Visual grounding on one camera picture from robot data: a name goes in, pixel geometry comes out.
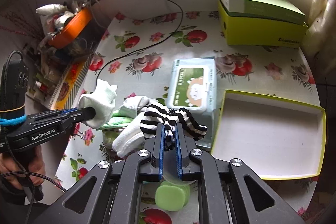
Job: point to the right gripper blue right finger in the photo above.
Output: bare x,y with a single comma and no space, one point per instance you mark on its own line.
186,169

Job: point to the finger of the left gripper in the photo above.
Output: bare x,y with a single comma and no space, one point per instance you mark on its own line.
81,115
69,110

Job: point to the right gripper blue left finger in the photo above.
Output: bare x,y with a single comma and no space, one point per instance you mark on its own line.
157,153

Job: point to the black white striped sock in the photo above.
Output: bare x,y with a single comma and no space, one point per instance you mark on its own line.
157,113

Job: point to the white terry towel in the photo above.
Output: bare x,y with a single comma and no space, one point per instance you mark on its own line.
132,136

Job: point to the person's left hand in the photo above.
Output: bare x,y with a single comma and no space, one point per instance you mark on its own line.
36,165

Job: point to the green patterned cloth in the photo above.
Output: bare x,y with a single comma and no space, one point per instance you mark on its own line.
119,120

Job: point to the baby wipes pack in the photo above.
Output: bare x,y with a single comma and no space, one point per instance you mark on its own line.
193,86

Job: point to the orange basin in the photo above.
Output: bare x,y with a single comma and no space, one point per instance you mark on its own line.
71,31

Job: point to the shallow yellow-rimmed box tray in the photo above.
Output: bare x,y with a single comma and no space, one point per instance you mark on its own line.
278,138

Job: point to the yellow-green shoe box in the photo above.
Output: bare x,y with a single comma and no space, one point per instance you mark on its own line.
246,31

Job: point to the green white flat box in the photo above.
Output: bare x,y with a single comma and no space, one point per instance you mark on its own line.
281,10

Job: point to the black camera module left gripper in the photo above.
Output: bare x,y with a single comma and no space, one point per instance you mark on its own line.
14,81

